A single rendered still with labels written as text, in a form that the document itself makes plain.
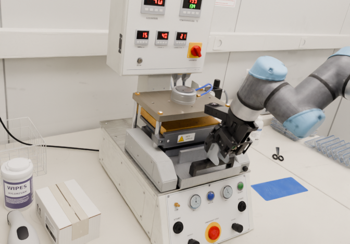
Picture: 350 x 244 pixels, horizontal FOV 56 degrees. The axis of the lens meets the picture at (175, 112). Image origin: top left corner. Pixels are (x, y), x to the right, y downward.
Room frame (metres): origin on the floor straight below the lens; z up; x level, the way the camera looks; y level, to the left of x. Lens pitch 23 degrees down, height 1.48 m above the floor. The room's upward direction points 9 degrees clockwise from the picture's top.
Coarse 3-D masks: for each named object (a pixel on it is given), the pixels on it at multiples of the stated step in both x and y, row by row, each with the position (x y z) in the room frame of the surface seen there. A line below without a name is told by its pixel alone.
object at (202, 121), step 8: (144, 112) 0.97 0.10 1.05; (144, 120) 0.96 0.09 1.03; (152, 120) 0.92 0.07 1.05; (176, 120) 0.93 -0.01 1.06; (184, 120) 0.94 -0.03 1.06; (192, 120) 0.95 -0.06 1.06; (200, 120) 0.96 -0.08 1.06; (208, 120) 0.97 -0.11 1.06; (216, 120) 0.98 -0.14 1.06; (152, 128) 0.92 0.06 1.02; (168, 128) 0.86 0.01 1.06; (176, 128) 0.87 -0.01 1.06; (184, 128) 0.89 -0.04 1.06
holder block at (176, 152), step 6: (144, 126) 0.98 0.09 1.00; (150, 132) 0.94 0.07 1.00; (150, 138) 0.93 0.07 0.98; (186, 144) 0.90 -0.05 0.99; (192, 144) 0.91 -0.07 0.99; (198, 144) 0.91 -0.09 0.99; (162, 150) 0.86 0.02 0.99; (168, 150) 0.85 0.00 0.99; (174, 150) 0.86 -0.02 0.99; (180, 150) 0.88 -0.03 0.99; (168, 156) 0.85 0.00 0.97
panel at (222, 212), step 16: (240, 176) 0.89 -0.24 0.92; (176, 192) 0.75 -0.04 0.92; (192, 192) 0.78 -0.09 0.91; (208, 192) 0.80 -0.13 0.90; (240, 192) 0.87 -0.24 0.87; (176, 208) 0.73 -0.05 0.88; (192, 208) 0.76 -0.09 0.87; (208, 208) 0.79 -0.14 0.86; (224, 208) 0.82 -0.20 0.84; (192, 224) 0.74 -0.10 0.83; (208, 224) 0.77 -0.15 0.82; (224, 224) 0.80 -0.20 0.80; (176, 240) 0.70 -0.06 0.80; (208, 240) 0.75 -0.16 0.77; (224, 240) 0.78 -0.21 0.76
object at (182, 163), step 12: (180, 156) 0.83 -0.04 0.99; (192, 156) 0.85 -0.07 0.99; (204, 156) 0.88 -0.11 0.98; (180, 168) 0.80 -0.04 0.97; (216, 168) 0.83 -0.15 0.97; (228, 168) 0.84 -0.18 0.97; (240, 168) 0.87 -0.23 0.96; (180, 180) 0.75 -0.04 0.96; (192, 180) 0.77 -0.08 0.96; (204, 180) 0.79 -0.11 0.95
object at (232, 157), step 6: (234, 156) 0.85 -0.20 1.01; (192, 162) 0.78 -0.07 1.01; (198, 162) 0.78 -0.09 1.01; (204, 162) 0.79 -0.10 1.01; (210, 162) 0.80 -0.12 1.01; (222, 162) 0.83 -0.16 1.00; (228, 162) 0.84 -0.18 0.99; (192, 168) 0.77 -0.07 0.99; (198, 168) 0.78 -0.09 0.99; (204, 168) 0.79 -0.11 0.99; (192, 174) 0.77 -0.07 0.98
